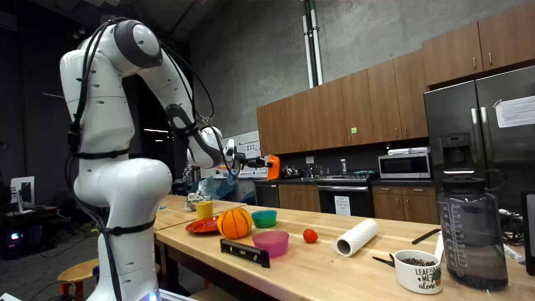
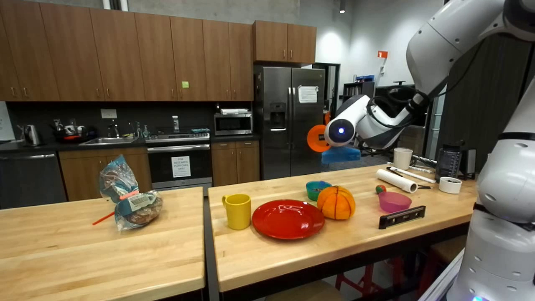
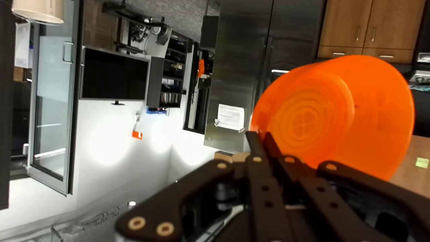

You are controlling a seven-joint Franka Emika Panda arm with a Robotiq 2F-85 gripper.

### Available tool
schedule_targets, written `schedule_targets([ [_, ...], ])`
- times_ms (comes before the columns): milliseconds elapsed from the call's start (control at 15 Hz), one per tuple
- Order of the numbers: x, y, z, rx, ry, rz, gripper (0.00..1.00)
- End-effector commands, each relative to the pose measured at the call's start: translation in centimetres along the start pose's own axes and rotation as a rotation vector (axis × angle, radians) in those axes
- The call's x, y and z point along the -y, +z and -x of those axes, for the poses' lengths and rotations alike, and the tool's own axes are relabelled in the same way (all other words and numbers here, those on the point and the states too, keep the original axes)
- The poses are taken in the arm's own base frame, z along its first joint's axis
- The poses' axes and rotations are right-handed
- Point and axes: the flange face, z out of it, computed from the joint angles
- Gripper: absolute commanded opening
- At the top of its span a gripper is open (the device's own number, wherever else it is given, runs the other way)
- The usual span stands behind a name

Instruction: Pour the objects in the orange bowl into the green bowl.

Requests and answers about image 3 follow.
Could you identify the orange wall sign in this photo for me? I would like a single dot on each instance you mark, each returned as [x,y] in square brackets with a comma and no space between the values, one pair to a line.
[137,134]

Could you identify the stainless steel fridge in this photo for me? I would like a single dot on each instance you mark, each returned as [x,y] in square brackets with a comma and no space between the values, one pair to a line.
[250,58]

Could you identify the white paper notice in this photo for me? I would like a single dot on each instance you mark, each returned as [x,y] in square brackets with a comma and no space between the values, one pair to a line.
[230,117]

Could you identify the glass panel door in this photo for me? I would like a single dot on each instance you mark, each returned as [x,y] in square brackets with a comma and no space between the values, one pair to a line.
[51,107]

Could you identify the dark bookshelf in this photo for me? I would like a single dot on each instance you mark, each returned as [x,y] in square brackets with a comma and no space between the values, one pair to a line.
[172,71]

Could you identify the green sticky note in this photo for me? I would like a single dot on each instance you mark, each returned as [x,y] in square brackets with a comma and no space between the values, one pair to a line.
[422,163]

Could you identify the black wall screen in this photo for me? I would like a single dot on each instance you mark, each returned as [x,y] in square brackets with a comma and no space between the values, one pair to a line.
[114,74]

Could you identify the long brown upper cabinets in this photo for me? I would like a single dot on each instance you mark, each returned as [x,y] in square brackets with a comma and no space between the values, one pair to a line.
[410,179]

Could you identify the orange plastic bowl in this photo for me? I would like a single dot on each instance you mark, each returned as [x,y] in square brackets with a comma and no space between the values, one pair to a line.
[357,111]

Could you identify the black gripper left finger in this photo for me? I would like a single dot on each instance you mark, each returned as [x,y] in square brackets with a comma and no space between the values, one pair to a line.
[259,188]

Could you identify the brown base cabinet with drawers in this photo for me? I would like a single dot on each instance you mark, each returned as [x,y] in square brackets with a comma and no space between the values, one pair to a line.
[371,21]

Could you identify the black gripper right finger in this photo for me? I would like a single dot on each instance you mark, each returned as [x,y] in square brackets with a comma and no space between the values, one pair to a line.
[323,196]

